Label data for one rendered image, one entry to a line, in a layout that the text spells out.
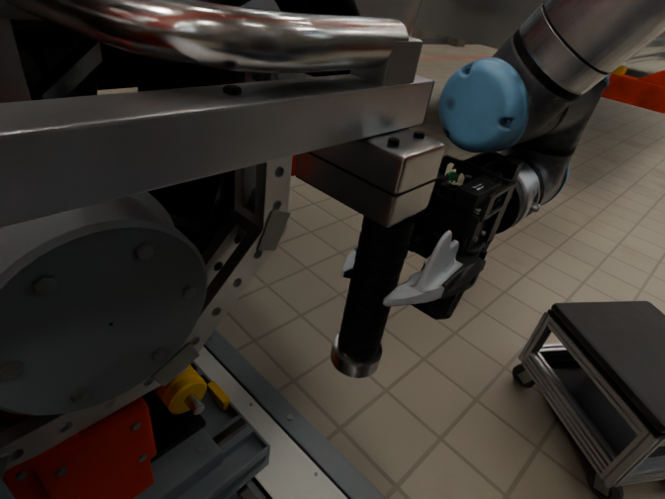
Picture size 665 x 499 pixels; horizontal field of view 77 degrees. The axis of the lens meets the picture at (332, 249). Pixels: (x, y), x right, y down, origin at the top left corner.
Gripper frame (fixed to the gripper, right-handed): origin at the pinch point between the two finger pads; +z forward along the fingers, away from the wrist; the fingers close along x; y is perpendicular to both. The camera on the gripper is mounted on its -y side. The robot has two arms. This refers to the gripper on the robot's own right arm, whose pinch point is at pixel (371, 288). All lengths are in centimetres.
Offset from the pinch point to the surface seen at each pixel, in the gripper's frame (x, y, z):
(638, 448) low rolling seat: 36, -58, -70
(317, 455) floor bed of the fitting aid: -17, -75, -23
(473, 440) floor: 7, -83, -63
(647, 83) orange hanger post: -29, -15, -349
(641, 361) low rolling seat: 29, -49, -87
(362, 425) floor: -17, -83, -43
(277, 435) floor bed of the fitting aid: -27, -75, -20
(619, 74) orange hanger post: -47, -14, -350
